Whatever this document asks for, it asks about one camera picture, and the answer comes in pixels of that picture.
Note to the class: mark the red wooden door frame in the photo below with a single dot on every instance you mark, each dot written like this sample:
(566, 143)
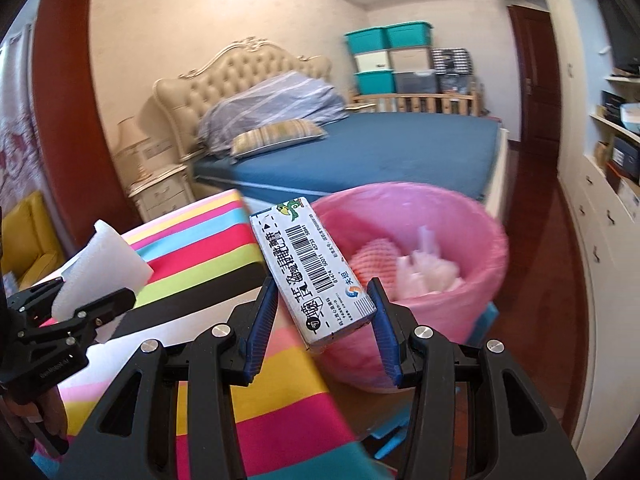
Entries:
(82, 177)

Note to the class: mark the beige tufted headboard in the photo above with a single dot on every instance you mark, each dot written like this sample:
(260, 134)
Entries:
(185, 100)

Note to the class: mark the wooden crib rail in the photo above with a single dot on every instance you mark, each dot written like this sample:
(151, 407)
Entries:
(427, 103)

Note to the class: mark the white storage box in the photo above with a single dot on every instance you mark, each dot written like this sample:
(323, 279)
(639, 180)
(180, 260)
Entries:
(372, 61)

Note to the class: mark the dark wooden door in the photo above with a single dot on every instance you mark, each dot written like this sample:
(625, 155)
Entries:
(541, 95)

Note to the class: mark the white foam cone piece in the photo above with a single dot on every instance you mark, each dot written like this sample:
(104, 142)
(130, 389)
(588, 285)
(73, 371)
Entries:
(108, 263)

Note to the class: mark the teal storage bin upper right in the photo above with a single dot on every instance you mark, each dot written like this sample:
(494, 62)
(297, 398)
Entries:
(409, 34)

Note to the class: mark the cream table lamp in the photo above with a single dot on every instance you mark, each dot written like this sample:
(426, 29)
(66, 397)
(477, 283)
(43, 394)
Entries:
(129, 160)

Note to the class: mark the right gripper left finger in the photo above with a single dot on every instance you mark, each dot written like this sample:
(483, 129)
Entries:
(131, 432)

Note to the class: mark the grey translucent storage bin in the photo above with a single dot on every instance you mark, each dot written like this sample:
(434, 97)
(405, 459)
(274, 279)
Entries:
(424, 81)

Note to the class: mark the white barcode carton box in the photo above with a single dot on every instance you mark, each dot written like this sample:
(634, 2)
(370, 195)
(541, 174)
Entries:
(321, 292)

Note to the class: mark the black television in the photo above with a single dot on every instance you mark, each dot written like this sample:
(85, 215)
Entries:
(624, 40)

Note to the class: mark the pink foam fruit net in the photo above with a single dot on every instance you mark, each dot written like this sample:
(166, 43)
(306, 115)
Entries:
(377, 259)

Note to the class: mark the teal storage bin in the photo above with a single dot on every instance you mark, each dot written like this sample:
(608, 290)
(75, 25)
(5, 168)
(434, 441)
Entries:
(376, 82)
(409, 34)
(367, 40)

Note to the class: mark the beige storage box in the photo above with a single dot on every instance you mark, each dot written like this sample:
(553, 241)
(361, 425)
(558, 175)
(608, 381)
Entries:
(413, 59)

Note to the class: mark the black white checkered bag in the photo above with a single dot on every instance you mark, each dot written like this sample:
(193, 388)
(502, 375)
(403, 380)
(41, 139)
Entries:
(452, 61)

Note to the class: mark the gold striped cushion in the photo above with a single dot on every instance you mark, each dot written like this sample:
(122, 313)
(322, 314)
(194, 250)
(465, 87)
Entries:
(274, 137)

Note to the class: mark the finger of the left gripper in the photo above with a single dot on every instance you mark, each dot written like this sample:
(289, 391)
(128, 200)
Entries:
(83, 324)
(33, 306)

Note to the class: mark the pink lined trash bin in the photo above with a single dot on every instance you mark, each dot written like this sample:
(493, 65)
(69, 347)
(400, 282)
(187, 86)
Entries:
(465, 232)

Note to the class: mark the white built-in wardrobe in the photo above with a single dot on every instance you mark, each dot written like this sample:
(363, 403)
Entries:
(608, 239)

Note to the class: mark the blue mattress bed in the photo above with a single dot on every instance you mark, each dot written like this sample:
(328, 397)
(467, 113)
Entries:
(455, 152)

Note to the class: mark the teal storage bin lower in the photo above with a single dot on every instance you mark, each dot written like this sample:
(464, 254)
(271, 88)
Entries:
(376, 82)

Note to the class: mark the cream bedside table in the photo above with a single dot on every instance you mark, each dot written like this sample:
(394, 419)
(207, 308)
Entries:
(165, 190)

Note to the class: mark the yellow leather armchair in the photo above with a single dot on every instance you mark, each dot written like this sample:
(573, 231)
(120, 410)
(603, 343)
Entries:
(30, 246)

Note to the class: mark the teal storage bin upper left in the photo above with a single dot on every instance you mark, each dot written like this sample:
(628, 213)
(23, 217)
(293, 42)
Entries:
(367, 40)

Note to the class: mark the left hand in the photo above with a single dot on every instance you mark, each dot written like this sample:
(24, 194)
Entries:
(49, 409)

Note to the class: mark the grey striped pillow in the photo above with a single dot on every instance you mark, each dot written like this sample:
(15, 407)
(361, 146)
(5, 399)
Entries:
(291, 95)

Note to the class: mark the pink lace curtain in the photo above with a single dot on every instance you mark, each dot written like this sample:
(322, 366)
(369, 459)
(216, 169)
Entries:
(22, 169)

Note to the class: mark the colourful striped table cloth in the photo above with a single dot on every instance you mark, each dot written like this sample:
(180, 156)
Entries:
(205, 262)

